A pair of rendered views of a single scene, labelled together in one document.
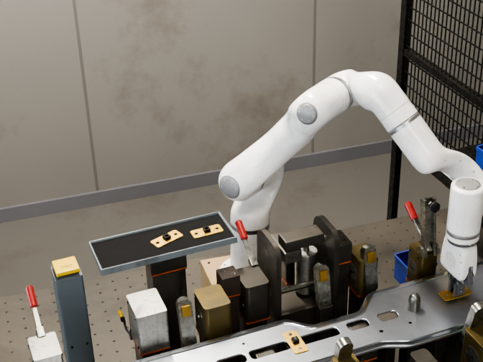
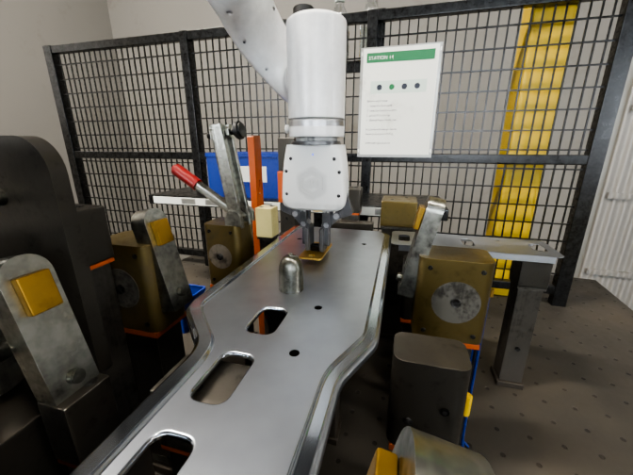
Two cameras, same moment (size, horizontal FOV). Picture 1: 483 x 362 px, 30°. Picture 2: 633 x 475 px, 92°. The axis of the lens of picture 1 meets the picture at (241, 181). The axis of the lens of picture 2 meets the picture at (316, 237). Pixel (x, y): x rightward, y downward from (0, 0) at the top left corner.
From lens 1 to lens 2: 2.09 m
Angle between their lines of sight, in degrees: 51
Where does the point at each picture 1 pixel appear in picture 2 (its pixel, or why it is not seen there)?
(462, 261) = (341, 167)
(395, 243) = not seen: hidden behind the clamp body
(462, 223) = (333, 87)
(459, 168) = (272, 30)
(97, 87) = not seen: outside the picture
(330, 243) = (30, 192)
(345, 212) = not seen: hidden behind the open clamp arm
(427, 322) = (337, 293)
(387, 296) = (230, 295)
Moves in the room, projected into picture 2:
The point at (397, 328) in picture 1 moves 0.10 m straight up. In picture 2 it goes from (314, 328) to (314, 237)
